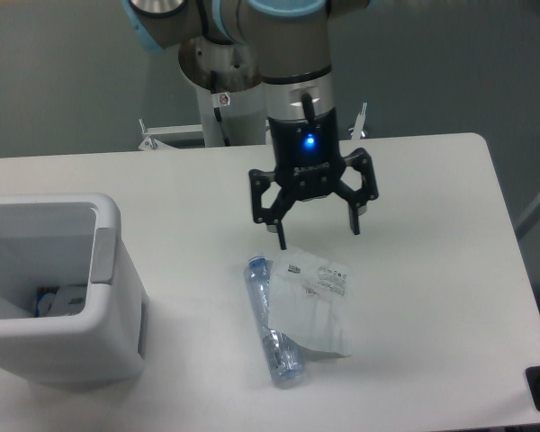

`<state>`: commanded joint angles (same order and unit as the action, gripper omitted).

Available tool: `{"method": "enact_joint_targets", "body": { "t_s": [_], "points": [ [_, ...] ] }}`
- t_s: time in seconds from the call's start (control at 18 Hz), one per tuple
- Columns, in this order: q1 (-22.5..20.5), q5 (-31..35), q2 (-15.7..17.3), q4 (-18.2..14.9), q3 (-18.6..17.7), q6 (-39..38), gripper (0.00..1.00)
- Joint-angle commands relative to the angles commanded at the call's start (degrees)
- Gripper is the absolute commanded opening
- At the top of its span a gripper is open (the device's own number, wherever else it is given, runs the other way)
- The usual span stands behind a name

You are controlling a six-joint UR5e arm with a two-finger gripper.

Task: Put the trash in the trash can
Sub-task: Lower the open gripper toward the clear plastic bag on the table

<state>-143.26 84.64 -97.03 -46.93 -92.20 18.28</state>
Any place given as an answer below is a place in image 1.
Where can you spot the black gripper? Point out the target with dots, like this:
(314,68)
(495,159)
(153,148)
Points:
(304,153)

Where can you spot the clear plastic packaging bag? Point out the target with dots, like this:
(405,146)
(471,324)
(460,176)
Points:
(308,299)

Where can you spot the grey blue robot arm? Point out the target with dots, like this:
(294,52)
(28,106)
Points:
(290,42)

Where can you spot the blue white trash in bin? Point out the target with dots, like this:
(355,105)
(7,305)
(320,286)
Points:
(65,300)

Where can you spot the white plastic trash can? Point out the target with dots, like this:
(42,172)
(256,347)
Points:
(50,240)

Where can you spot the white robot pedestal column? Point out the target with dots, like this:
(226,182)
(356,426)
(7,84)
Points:
(225,79)

